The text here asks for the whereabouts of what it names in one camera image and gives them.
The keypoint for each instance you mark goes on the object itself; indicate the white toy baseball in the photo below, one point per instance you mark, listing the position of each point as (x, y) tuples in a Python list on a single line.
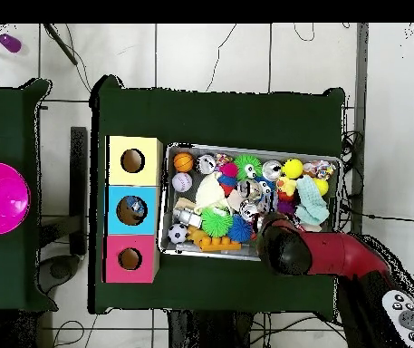
[(182, 182)]

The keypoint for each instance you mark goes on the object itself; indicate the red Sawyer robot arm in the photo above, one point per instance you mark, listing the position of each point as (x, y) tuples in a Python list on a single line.
[(337, 253)]

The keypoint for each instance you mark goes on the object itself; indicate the silver plastic toy truck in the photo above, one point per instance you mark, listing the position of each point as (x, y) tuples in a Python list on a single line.
[(186, 216)]

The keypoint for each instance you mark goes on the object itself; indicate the purple bottle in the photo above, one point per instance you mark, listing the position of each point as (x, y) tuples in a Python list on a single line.
[(10, 42)]

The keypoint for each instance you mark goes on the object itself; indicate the dark green tablecloth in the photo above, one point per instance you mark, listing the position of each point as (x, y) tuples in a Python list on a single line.
[(228, 116), (11, 272)]

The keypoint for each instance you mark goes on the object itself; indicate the small green fuzzy eyed ball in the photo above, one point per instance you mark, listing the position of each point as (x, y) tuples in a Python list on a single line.
[(246, 166)]

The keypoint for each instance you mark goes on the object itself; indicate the black and white soccer ball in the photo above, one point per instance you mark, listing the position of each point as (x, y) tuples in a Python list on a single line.
[(177, 233)]

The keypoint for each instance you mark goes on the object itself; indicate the wooden box with three holes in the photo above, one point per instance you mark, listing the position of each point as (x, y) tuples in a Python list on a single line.
[(148, 174)]

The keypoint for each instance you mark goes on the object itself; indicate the blue fuzzy eyed ball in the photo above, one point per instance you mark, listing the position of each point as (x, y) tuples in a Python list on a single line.
[(265, 185)]

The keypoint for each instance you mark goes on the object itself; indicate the shallow metal mesh bin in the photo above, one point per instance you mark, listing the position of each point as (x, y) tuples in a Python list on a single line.
[(184, 149)]

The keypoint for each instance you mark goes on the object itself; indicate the pink plastic object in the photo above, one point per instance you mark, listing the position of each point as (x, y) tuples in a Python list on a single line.
[(0, 198)]

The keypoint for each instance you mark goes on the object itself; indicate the yellow smiley ball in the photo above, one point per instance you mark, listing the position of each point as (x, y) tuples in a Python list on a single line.
[(292, 168)]

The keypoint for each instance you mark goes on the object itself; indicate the large green fuzzy eyed ball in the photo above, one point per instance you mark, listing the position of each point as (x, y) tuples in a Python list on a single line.
[(216, 222)]

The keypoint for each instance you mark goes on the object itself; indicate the light blue cloth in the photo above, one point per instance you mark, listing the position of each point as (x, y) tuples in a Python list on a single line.
[(311, 201)]

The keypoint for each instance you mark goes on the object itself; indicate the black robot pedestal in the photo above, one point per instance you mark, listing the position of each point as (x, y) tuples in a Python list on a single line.
[(206, 330)]

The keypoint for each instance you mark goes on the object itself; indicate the purple spiky ball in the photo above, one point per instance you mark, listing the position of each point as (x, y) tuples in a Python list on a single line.
[(285, 206)]

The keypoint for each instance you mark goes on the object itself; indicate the orange toy basketball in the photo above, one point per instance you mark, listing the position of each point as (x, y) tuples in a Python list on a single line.
[(183, 162)]

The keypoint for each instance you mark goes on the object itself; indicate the black rod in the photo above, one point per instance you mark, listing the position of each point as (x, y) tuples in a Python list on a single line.
[(61, 45)]

